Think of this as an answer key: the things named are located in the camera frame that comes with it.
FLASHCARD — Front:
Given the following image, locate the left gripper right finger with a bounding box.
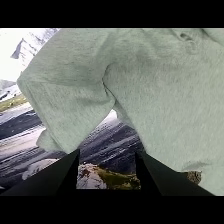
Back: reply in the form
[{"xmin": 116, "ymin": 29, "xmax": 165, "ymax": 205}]
[{"xmin": 134, "ymin": 150, "xmax": 214, "ymax": 197}]

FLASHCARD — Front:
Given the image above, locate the pale garment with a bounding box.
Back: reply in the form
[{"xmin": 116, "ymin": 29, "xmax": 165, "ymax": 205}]
[{"xmin": 16, "ymin": 28, "xmax": 224, "ymax": 197}]

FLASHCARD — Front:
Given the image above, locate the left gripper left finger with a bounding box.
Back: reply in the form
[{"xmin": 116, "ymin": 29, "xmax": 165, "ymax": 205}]
[{"xmin": 1, "ymin": 148, "xmax": 81, "ymax": 197}]

